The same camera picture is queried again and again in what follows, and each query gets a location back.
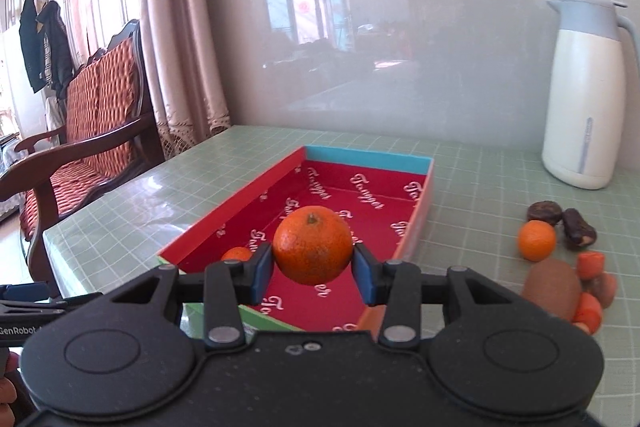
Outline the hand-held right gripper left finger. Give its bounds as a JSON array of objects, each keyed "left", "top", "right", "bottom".
[{"left": 111, "top": 243, "right": 275, "bottom": 349}]

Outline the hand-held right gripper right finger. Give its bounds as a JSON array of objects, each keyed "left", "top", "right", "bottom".
[{"left": 351, "top": 244, "right": 522, "bottom": 351}]

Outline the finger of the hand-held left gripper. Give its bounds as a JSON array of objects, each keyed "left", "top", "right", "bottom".
[{"left": 0, "top": 284, "right": 103, "bottom": 314}]

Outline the large orange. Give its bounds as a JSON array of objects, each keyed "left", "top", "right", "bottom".
[{"left": 273, "top": 205, "right": 354, "bottom": 286}]

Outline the red cardboard box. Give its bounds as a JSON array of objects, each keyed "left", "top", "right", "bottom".
[{"left": 157, "top": 145, "right": 435, "bottom": 333}]

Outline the small orange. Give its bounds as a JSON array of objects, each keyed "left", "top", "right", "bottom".
[
  {"left": 518, "top": 220, "right": 557, "bottom": 262},
  {"left": 220, "top": 247, "right": 253, "bottom": 264}
]

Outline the person's left hand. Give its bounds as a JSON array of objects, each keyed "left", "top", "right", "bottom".
[{"left": 0, "top": 351, "right": 23, "bottom": 427}]

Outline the red patterned seat cushion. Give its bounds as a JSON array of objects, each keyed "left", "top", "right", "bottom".
[{"left": 20, "top": 151, "right": 118, "bottom": 239}]

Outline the green checked tablecloth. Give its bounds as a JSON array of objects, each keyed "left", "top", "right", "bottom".
[{"left": 42, "top": 125, "right": 640, "bottom": 427}]

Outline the brown kiwi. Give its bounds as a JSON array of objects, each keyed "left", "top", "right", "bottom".
[{"left": 521, "top": 257, "right": 582, "bottom": 322}]

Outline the dark wooden armchair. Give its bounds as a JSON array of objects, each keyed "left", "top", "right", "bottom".
[{"left": 0, "top": 19, "right": 166, "bottom": 298}]

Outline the red patterned back cushion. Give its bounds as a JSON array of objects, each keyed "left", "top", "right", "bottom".
[{"left": 65, "top": 39, "right": 142, "bottom": 160}]

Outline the small red-orange fruit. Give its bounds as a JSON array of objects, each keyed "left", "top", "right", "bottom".
[
  {"left": 571, "top": 293, "right": 603, "bottom": 334},
  {"left": 577, "top": 251, "right": 606, "bottom": 280},
  {"left": 592, "top": 273, "right": 619, "bottom": 309}
]

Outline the dark jacket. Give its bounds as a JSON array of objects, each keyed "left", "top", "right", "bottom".
[
  {"left": 19, "top": 0, "right": 49, "bottom": 94},
  {"left": 36, "top": 1, "right": 75, "bottom": 98}
]

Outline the pink lace curtain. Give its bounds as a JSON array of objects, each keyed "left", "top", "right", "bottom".
[{"left": 139, "top": 0, "right": 234, "bottom": 164}]

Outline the white thermos jug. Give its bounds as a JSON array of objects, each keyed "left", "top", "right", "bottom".
[{"left": 541, "top": 0, "right": 640, "bottom": 191}]

